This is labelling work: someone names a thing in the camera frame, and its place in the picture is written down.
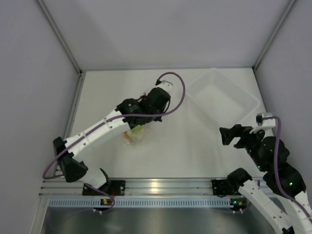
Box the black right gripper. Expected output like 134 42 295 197
219 123 268 171

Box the clear zip top bag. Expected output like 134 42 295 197
123 120 153 144

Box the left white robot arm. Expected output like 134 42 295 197
53 83 172 195

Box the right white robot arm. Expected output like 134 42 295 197
219 124 312 234

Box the orange toy food piece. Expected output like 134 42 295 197
123 132 133 142

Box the white perforated plastic basket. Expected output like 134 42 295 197
186 68 260 127

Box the green toy leaf piece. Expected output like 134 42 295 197
128 125 144 141

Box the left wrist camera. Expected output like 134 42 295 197
156 80 173 94

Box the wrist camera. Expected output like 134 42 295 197
256 112 276 131
156 80 173 94

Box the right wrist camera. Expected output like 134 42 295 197
256 112 276 131

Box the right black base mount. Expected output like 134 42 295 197
211 179 240 197

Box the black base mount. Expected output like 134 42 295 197
211 179 240 197
82 180 126 196

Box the white slotted cable duct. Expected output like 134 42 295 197
48 197 246 208

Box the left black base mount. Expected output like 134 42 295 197
82 180 126 196

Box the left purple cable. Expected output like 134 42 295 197
42 72 186 180

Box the aluminium mounting rail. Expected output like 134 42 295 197
39 177 303 197

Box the left aluminium corner post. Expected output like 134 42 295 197
35 0 82 75

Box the aluminium corner post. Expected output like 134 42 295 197
35 0 82 75
252 0 298 71

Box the right aluminium corner post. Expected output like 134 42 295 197
252 0 298 71

